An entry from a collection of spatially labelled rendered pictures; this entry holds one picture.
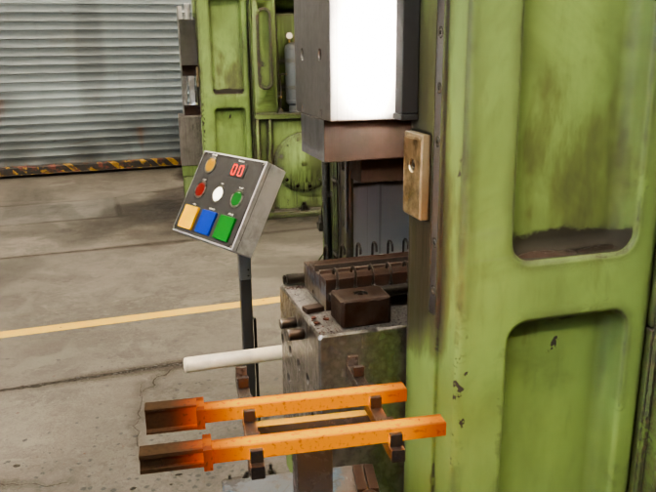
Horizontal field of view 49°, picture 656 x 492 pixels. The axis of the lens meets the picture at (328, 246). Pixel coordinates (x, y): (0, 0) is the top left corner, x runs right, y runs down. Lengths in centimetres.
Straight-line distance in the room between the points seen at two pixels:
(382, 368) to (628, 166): 67
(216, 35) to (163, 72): 312
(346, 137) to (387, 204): 40
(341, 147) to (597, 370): 74
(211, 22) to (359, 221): 471
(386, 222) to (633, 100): 77
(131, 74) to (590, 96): 835
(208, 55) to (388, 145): 487
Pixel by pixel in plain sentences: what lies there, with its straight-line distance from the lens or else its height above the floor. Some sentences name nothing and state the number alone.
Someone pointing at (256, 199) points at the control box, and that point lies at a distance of 209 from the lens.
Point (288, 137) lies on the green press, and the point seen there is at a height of 73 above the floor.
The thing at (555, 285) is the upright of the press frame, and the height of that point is 107.
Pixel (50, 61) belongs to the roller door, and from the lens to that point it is 949.
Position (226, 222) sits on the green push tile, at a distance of 212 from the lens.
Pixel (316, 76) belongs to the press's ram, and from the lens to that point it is 164.
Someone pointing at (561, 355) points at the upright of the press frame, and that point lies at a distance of 159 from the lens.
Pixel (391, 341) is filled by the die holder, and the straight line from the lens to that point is 163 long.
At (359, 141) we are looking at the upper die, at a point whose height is 131.
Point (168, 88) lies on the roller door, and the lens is 957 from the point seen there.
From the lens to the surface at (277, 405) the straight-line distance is 120.
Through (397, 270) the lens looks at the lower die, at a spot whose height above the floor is 99.
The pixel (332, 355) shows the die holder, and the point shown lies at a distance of 159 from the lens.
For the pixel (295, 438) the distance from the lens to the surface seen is 110.
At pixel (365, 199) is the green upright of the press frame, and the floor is 112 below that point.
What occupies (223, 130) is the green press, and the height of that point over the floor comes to 80.
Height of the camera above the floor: 152
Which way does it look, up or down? 16 degrees down
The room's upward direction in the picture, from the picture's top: 1 degrees counter-clockwise
